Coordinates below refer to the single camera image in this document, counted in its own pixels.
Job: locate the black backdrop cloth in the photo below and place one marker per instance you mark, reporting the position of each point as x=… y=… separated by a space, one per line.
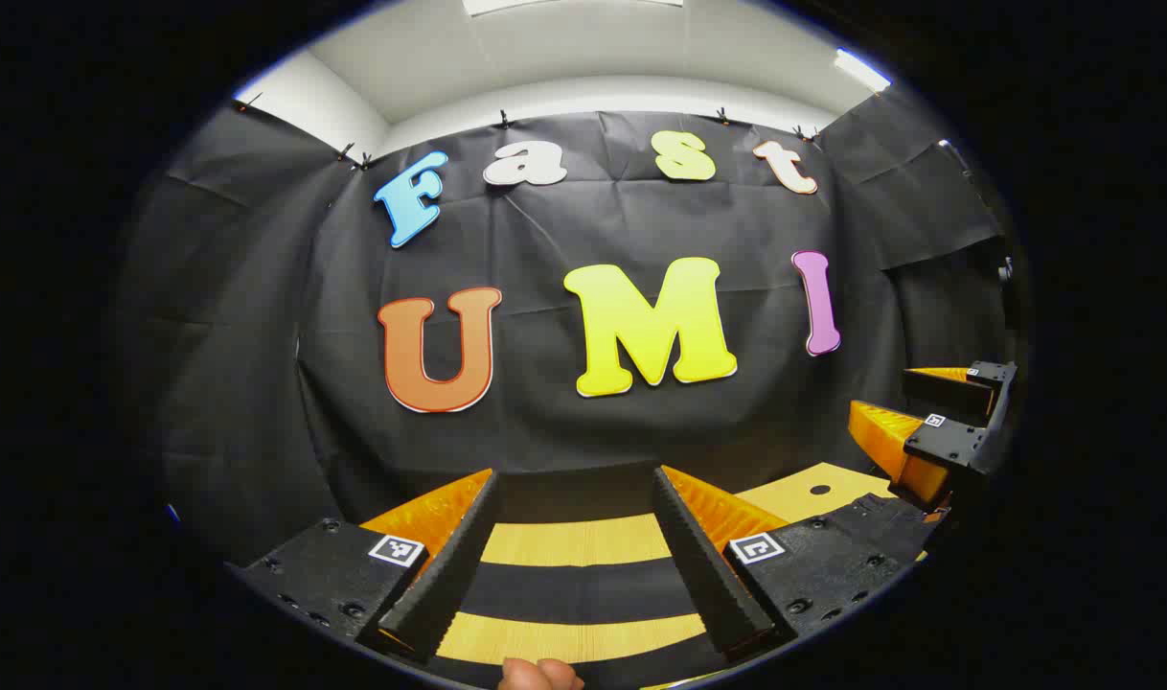
x=564 y=431

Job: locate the ceiling light panel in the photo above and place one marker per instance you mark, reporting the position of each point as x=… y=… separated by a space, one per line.
x=861 y=69

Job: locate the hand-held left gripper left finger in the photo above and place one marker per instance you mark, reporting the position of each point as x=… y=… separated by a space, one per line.
x=449 y=575

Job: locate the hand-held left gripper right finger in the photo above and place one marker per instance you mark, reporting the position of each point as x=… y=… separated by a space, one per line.
x=698 y=575

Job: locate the dark grey jeans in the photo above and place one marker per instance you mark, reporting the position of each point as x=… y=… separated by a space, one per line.
x=583 y=586

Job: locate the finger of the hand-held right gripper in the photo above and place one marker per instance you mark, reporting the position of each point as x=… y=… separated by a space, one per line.
x=948 y=388
x=952 y=443

